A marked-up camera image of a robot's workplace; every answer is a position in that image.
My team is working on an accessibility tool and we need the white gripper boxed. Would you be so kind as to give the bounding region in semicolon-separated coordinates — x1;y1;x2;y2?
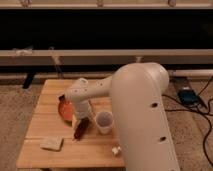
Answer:
73;100;92;134

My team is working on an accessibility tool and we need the dark red pepper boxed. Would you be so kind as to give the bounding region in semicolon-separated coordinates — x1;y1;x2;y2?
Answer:
74;118;90;140

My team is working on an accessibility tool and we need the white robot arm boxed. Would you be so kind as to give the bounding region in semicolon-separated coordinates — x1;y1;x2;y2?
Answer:
65;63;180;171

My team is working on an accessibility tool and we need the white plastic cup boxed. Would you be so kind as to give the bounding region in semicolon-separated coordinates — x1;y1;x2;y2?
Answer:
95;111;114;135

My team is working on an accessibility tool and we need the orange bowl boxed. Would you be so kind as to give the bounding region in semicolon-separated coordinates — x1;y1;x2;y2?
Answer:
58;99;74;122

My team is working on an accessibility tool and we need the small white crumpled object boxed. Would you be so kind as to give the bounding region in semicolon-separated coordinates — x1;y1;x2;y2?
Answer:
111;145;122;157

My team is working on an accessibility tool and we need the blue power adapter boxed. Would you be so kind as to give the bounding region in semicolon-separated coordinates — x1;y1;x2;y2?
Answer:
178;89;198;105

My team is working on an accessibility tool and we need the white wall rail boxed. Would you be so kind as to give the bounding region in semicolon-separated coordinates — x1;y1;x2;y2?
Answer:
0;49;213;58

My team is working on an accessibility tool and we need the black cable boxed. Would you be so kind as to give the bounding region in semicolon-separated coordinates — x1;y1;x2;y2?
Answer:
162;75;213;168

